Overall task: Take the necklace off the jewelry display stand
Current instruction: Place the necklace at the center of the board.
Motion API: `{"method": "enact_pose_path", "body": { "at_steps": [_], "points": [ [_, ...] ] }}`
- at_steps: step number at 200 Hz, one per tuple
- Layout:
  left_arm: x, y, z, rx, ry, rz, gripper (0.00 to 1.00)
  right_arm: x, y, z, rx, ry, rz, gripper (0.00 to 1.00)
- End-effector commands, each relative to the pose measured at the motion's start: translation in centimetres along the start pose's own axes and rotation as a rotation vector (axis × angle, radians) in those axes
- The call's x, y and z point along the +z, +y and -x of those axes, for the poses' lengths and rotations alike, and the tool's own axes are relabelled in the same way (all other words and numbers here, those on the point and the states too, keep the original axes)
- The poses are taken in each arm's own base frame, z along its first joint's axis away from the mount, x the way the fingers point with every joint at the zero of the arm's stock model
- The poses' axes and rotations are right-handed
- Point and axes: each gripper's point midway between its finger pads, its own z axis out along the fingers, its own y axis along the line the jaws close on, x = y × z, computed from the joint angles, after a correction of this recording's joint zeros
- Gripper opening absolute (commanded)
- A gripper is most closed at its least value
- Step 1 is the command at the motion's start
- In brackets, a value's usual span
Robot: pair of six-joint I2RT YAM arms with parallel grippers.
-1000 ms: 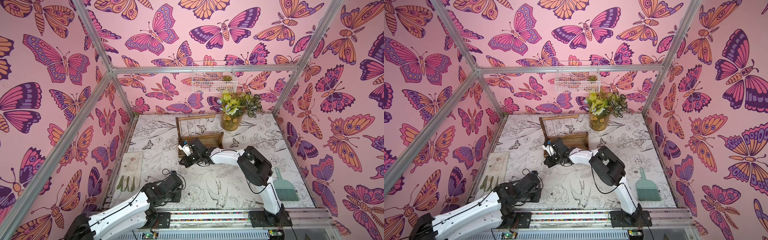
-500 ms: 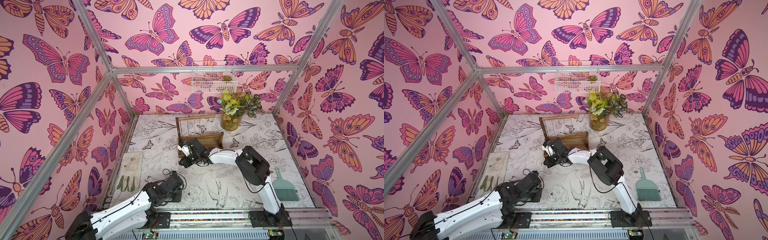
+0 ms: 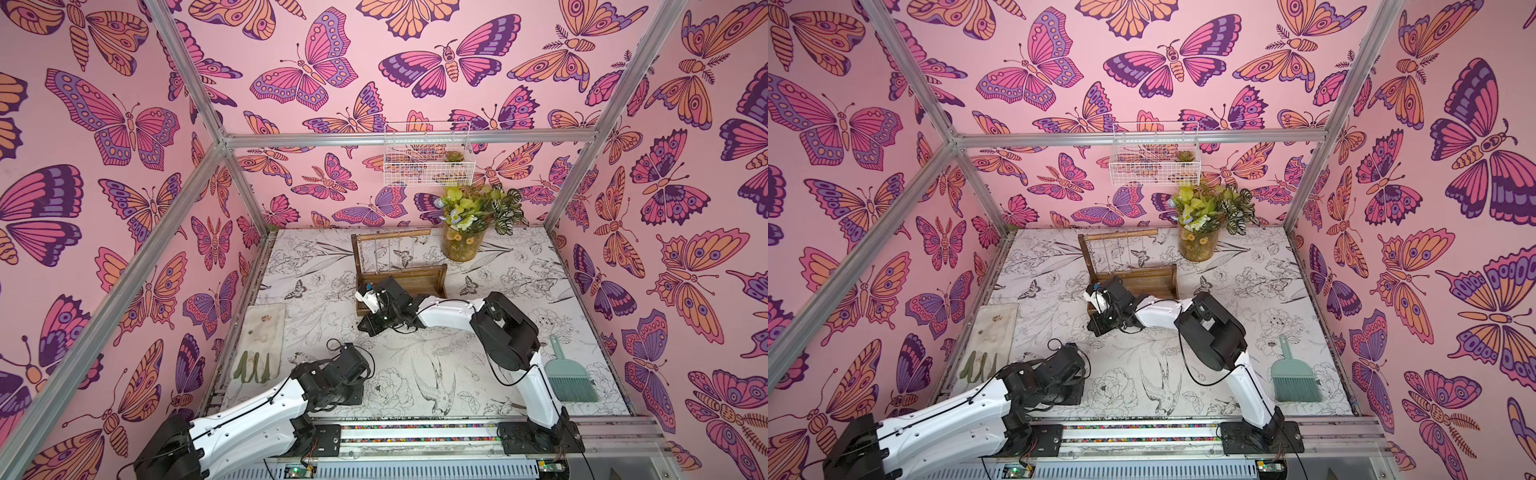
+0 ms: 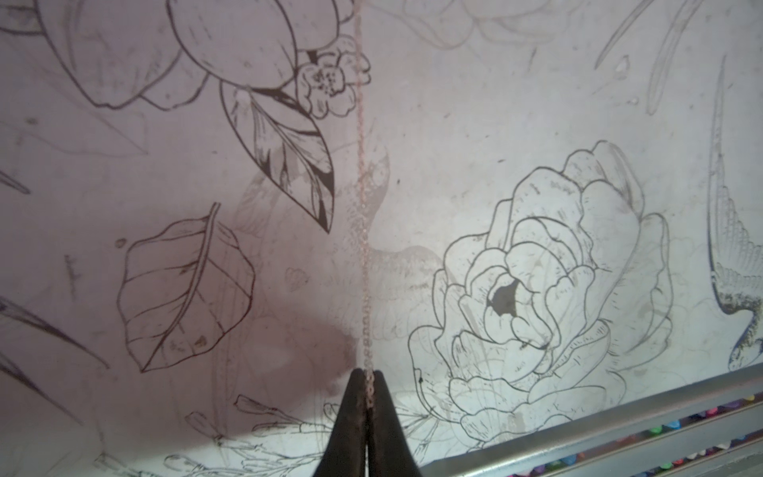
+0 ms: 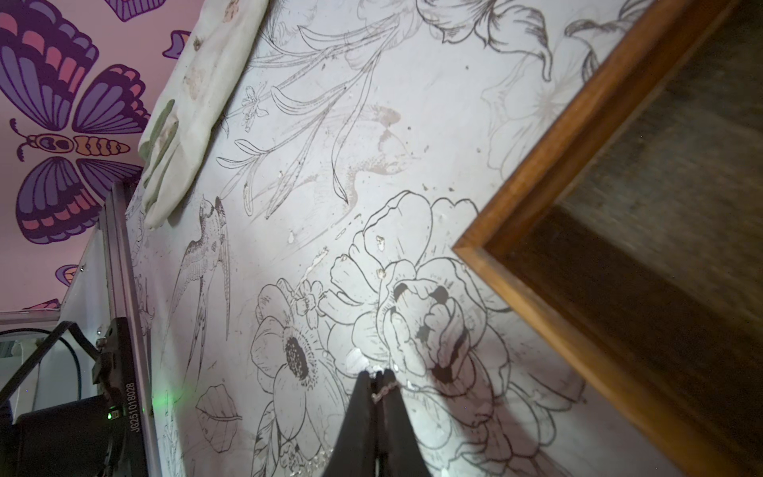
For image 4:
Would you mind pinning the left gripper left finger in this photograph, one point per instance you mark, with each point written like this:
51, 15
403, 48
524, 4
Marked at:
345, 453

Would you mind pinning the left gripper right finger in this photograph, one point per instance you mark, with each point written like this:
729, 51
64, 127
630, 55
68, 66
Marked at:
388, 452

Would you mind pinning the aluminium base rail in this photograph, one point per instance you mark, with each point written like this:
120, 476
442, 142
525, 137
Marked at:
584, 434

